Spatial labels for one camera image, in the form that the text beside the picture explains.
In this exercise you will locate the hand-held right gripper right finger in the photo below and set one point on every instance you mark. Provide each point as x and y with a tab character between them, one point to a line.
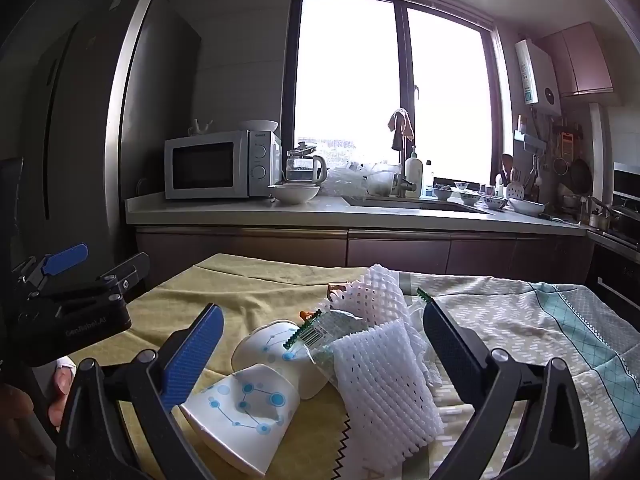
445	345

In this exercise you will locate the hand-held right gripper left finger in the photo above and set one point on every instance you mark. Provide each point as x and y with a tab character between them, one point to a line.
197	345

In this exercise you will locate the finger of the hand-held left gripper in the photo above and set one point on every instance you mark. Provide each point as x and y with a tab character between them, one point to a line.
65	259
127	271

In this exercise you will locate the white paper cup blue dots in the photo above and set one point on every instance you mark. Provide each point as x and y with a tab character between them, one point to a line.
270	345

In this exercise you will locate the white foam fruit net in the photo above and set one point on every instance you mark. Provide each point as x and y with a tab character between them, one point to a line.
375	290
385	390

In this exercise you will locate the long orange peel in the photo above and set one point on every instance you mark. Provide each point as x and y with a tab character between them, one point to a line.
307	315

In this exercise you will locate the clear plastic wrapper green print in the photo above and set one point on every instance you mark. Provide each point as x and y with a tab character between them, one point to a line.
330	332

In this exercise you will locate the small copper foil wrapper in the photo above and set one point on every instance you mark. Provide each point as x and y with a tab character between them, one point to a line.
336	288

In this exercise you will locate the person's left hand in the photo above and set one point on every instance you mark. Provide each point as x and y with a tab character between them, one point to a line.
61	385

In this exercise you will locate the yellow patterned blanket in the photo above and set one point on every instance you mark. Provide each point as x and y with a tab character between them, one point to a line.
500	320

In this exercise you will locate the kitchen counter with cabinets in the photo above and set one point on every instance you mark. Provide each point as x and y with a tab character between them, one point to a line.
250	250

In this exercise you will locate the white microwave oven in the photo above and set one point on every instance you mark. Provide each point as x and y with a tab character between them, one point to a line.
200	165

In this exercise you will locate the kitchen sink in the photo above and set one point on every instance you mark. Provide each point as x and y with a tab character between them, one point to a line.
415	205

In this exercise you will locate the blue patterned bowl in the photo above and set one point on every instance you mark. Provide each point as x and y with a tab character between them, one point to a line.
494	202

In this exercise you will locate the grey refrigerator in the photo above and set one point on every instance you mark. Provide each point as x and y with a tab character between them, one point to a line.
90	110

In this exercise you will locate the white dish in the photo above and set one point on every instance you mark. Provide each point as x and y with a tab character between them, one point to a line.
526	206

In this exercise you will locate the small white ornament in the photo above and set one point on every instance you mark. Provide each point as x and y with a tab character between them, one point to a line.
200	127

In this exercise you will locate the clear bottle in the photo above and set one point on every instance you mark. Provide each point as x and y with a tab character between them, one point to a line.
429	180

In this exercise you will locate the steel kitchen faucet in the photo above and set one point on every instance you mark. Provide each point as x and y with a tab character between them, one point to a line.
402	180

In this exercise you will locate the utensil holder with utensils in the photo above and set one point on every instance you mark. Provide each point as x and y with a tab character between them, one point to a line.
510	185

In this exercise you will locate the white soap bottle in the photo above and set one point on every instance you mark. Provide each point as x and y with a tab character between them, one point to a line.
413	175

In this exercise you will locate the white ceramic bowl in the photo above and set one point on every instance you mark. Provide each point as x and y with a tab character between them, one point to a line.
293	193
259	125

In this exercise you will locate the black built-in stove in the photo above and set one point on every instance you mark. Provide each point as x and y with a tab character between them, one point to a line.
615	270

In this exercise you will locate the pile of clear plastic bags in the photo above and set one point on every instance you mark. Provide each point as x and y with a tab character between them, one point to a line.
360	175

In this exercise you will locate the glass kettle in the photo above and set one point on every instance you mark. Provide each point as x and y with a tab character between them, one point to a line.
302	165

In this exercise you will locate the black hanging pan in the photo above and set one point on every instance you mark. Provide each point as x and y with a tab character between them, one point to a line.
581	174

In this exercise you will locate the steel pot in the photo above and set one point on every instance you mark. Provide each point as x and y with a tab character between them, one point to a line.
622	217

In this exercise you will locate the brown dish cloth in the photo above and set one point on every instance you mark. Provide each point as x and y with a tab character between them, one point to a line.
402	127

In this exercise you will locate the white water heater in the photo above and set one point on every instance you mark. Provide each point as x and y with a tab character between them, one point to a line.
537	72

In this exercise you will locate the kitchen window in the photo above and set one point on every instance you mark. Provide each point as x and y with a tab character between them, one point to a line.
350	60

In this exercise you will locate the wall utensil rack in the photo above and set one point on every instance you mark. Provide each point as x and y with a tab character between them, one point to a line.
550	135

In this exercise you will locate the pink wall cabinet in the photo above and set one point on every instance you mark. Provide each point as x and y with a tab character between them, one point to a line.
580	60

